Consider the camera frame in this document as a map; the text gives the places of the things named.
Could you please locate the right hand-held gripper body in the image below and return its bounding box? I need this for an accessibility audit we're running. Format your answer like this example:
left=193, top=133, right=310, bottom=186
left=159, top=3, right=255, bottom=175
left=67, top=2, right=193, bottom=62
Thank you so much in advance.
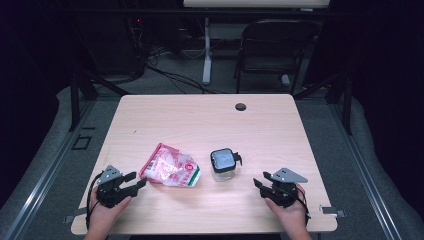
left=261, top=167, right=309, bottom=210

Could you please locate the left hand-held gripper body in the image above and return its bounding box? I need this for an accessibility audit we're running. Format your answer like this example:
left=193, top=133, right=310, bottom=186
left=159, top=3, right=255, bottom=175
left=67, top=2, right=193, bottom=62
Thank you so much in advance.
left=95, top=164, right=139, bottom=209

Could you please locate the glass jar with black lid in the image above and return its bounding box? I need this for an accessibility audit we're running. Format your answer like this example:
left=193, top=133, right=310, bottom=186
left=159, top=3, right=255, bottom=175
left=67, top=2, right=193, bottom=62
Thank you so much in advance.
left=209, top=147, right=244, bottom=183

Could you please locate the person's right hand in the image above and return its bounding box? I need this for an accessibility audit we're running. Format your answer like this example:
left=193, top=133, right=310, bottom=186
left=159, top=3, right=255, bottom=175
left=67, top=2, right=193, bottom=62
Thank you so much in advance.
left=265, top=184, right=310, bottom=230

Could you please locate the person's left hand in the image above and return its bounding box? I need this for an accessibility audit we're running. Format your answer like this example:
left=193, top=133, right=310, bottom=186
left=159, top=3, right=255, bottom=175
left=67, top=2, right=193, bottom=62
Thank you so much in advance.
left=87, top=186, right=133, bottom=232

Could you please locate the black metal stand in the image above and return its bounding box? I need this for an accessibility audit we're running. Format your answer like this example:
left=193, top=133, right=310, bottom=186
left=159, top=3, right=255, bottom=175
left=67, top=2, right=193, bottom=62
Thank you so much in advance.
left=68, top=70, right=132, bottom=132
left=293, top=70, right=354, bottom=136

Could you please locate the black folding chair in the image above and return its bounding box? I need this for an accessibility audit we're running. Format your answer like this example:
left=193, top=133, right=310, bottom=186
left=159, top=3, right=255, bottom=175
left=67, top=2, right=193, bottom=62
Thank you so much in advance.
left=233, top=18, right=323, bottom=96

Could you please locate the dark equipment cabinet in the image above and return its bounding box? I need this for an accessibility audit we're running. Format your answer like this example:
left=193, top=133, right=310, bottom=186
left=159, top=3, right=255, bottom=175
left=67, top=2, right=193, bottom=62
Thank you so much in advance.
left=94, top=11, right=146, bottom=77

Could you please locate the dark curtain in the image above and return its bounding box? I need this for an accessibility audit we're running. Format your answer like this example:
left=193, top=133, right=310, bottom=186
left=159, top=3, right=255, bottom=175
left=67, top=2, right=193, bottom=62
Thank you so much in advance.
left=0, top=0, right=79, bottom=204
left=348, top=0, right=424, bottom=211

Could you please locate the white standing desk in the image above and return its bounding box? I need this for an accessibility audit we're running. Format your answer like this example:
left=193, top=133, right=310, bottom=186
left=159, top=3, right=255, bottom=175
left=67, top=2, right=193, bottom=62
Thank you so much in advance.
left=182, top=0, right=331, bottom=87

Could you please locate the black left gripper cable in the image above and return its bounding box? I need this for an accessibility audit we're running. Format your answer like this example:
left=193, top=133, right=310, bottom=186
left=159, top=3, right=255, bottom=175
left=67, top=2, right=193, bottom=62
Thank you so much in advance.
left=85, top=171, right=105, bottom=230

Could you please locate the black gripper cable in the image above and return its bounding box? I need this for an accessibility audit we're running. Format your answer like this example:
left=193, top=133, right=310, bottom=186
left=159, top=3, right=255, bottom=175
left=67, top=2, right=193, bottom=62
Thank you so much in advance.
left=85, top=171, right=105, bottom=230
left=295, top=184, right=312, bottom=225

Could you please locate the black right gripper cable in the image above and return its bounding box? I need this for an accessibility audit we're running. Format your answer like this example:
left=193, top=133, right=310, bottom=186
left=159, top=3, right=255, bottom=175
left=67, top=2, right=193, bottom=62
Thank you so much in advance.
left=295, top=184, right=312, bottom=225

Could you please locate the grey metal table bracket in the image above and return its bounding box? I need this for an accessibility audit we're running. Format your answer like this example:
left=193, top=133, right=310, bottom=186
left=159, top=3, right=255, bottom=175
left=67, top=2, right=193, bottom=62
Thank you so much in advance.
left=63, top=206, right=91, bottom=225
left=318, top=204, right=347, bottom=219

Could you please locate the grey metal floor rail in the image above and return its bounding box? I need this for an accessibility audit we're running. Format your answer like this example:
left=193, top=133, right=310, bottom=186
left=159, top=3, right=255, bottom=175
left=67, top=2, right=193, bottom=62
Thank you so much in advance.
left=327, top=99, right=404, bottom=240
left=2, top=99, right=98, bottom=240

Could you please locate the black floor cable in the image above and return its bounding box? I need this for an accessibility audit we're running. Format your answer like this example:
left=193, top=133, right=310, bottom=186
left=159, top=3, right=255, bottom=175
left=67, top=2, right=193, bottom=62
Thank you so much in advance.
left=145, top=63, right=232, bottom=95

